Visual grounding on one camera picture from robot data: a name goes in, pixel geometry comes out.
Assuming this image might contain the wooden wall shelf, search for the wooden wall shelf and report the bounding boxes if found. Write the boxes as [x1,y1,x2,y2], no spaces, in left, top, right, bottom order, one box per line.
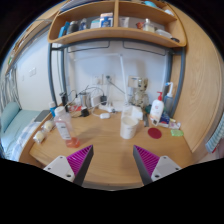
[48,0,187,48]

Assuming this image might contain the white pump lotion bottle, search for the white pump lotion bottle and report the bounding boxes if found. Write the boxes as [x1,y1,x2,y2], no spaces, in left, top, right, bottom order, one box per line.
[150,92,164,126]

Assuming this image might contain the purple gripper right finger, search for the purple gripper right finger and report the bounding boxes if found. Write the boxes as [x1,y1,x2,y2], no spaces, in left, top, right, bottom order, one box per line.
[133,145,181,185]

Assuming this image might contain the white tissue box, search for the white tissue box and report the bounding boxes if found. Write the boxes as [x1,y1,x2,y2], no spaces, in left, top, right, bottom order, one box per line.
[121,105,143,120]

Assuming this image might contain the green sponge pad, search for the green sponge pad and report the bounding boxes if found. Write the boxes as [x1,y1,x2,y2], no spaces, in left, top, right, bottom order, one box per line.
[171,130,184,137]

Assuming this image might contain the white paper cup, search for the white paper cup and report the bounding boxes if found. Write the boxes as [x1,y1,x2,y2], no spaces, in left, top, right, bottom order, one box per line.
[120,116,139,139]

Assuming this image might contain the blue white box on shelf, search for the blue white box on shelf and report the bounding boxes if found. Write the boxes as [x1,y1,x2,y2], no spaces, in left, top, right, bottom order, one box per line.
[100,12,113,28]

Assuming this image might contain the white charger adapter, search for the white charger adapter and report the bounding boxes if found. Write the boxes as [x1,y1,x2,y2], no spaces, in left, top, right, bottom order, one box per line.
[100,113,110,119]

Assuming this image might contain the small robot figurine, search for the small robot figurine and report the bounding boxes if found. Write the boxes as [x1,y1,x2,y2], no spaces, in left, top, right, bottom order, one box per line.
[128,76,148,108]

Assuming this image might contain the red round coaster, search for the red round coaster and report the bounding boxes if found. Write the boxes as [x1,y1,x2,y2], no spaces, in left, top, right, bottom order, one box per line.
[148,128,162,139]

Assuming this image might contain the silver metal cup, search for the silver metal cup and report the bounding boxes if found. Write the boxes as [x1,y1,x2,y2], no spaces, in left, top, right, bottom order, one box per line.
[80,92,91,108]

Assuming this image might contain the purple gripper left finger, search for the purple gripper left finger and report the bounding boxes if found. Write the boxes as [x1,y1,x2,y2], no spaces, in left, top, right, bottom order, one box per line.
[44,145,94,186]

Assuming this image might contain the clear bag with round items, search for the clear bag with round items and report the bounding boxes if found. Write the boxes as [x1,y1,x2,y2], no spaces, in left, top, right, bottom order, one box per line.
[33,120,54,144]

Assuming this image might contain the glass jar on shelf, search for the glass jar on shelf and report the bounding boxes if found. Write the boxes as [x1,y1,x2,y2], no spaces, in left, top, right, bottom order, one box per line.
[143,18,155,32]

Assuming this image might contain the clear plastic bottle orange liquid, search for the clear plastic bottle orange liquid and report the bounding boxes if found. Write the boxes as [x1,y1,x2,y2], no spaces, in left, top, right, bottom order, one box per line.
[54,106,80,148]

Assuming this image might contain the clear spray bottle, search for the clear spray bottle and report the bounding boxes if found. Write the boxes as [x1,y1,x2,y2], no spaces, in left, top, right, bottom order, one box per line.
[164,82,173,113]

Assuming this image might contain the white desk lamp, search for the white desk lamp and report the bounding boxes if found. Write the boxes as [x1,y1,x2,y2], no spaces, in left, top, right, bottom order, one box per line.
[73,53,129,105]

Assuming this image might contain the teal pillow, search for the teal pillow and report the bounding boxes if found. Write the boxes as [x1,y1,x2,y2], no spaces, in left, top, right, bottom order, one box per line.
[1,102,20,132]

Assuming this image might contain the white power strip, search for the white power strip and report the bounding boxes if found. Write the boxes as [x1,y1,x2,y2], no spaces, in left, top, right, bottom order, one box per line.
[98,104,115,113]

